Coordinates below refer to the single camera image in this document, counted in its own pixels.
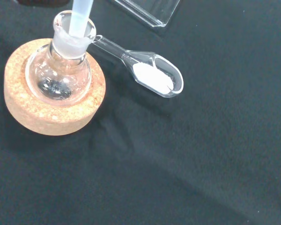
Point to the glass weighing funnel with powder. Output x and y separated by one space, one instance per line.
152 77

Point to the clear round-bottom glass flask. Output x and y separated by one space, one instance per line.
58 77

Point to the clear acrylic funnel stand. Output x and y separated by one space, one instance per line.
152 11

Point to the black bench cloth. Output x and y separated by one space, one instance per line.
178 152

